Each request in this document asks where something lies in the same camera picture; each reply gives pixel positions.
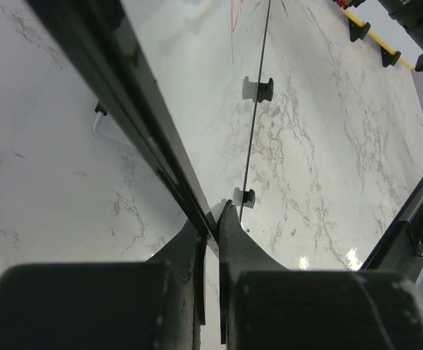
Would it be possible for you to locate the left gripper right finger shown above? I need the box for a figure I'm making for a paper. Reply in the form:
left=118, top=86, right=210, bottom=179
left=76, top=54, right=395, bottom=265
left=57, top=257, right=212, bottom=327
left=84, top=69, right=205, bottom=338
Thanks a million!
left=218, top=201, right=423, bottom=349

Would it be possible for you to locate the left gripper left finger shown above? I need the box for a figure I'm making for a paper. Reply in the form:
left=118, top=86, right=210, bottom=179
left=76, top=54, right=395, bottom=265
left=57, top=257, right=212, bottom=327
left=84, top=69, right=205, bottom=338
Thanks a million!
left=0, top=223, right=205, bottom=349

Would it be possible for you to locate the black-framed whiteboard with writing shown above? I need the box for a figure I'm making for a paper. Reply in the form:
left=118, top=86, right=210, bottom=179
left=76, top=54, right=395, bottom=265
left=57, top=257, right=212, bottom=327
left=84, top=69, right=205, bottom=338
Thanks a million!
left=29, top=1, right=269, bottom=251

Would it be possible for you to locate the black whiteboard stand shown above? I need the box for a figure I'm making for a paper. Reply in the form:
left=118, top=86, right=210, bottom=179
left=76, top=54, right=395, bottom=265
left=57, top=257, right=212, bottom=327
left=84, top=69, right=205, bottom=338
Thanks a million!
left=92, top=77, right=274, bottom=209

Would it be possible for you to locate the orange-framed whiteboard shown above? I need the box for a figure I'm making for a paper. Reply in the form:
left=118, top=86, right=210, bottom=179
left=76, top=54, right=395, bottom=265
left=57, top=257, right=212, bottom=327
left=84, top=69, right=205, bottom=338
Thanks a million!
left=341, top=1, right=422, bottom=70

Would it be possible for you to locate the black orange-board stand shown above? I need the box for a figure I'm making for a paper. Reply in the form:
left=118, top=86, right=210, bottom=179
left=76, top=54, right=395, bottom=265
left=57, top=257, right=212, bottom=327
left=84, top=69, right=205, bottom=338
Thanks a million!
left=348, top=17, right=401, bottom=68

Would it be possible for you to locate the aluminium frame rail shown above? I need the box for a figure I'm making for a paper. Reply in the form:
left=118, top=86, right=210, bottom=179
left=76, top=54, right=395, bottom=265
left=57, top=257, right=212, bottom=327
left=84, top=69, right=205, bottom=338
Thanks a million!
left=361, top=177, right=423, bottom=280

